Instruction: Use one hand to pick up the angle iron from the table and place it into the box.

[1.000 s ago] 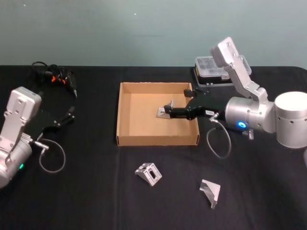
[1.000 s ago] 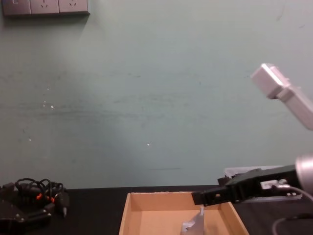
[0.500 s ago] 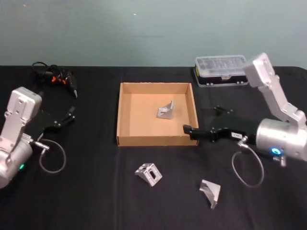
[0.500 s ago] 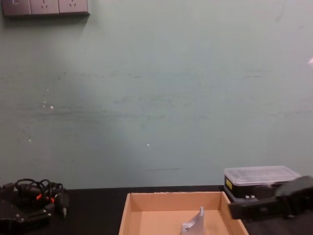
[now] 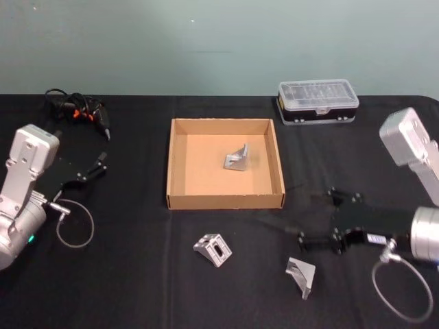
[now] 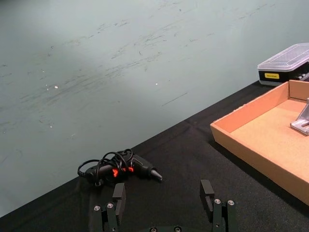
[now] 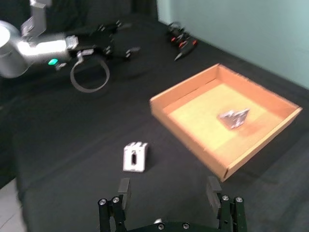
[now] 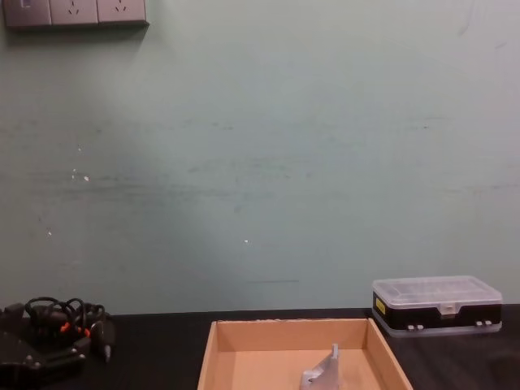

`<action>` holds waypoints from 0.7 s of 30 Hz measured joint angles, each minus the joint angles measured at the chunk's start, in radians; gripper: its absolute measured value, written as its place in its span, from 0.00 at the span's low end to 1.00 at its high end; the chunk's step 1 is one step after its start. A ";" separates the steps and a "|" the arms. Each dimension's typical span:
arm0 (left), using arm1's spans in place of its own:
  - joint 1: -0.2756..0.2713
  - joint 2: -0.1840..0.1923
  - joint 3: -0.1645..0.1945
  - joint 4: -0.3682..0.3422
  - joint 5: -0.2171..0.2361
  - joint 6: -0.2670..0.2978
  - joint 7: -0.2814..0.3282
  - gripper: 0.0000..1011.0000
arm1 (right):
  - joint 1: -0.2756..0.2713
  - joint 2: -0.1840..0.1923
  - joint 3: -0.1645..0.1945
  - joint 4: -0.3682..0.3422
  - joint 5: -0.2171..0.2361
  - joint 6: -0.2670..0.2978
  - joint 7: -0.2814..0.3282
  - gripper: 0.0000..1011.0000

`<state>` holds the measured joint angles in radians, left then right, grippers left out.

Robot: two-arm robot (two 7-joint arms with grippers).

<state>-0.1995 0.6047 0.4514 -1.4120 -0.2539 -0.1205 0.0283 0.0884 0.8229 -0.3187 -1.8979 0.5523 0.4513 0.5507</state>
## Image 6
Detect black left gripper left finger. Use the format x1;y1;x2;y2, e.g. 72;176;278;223
93;183;127;232

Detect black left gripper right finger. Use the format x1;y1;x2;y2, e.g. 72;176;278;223
199;179;238;232

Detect black table cloth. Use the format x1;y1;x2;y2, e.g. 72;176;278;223
0;80;309;232

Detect shallow brown cardboard tray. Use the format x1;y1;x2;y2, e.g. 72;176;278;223
210;79;309;206

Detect clear plastic case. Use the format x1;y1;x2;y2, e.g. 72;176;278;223
257;43;309;87

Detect black corded tool orange parts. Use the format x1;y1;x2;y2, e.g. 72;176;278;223
77;148;163;187

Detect grey metal bracket piece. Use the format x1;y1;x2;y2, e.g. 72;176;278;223
290;98;309;136

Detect plain pale wall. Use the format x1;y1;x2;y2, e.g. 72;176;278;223
0;0;309;218

